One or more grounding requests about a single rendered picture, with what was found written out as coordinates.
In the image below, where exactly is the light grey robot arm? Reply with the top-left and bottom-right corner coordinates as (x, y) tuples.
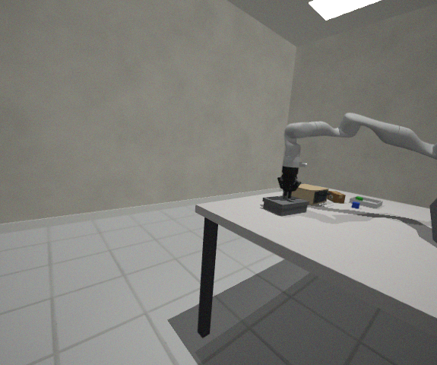
(283, 113), (437, 167)

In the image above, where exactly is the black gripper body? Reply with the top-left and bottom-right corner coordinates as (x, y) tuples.
(282, 167), (299, 185)

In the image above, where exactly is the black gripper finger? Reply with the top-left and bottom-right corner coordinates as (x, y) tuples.
(287, 178), (301, 199)
(277, 177), (287, 198)

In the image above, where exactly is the brown cardboard box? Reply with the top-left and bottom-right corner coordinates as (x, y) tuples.
(328, 191), (346, 204)

